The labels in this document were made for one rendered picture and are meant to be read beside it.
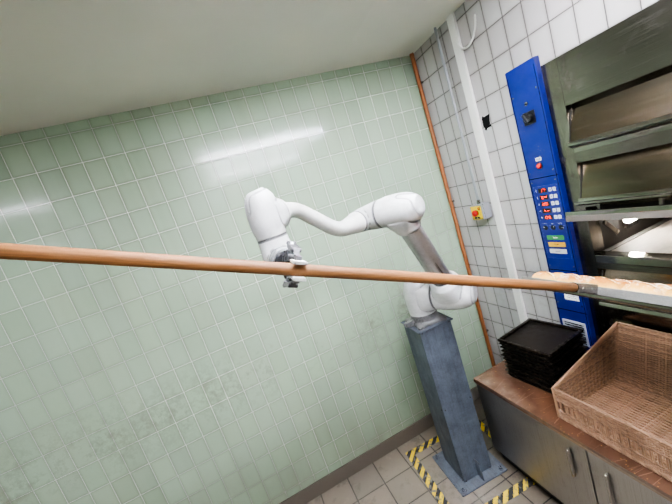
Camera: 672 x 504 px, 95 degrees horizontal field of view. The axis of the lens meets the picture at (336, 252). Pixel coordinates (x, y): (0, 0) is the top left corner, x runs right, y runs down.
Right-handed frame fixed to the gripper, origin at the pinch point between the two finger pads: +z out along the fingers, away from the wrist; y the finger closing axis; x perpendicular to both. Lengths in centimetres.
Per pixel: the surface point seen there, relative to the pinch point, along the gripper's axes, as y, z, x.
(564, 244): -17, -43, -144
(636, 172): -46, -11, -135
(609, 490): 78, -4, -130
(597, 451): 64, -7, -125
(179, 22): -82, -57, 41
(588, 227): -26, -32, -144
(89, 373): 74, -118, 83
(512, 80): -95, -52, -109
